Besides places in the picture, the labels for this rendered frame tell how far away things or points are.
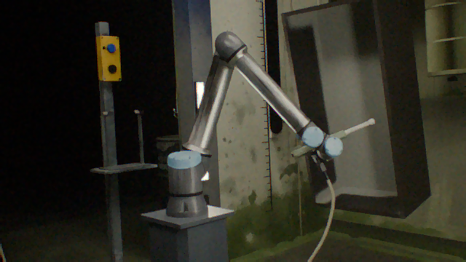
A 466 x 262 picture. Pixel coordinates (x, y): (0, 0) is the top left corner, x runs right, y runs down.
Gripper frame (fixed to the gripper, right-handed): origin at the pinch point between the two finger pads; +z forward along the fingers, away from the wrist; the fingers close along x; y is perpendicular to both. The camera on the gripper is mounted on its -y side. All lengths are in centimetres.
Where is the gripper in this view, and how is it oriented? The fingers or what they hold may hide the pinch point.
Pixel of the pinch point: (314, 152)
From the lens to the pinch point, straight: 260.7
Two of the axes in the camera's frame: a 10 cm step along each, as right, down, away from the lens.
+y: 4.1, 9.0, -1.3
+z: -0.5, 1.6, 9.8
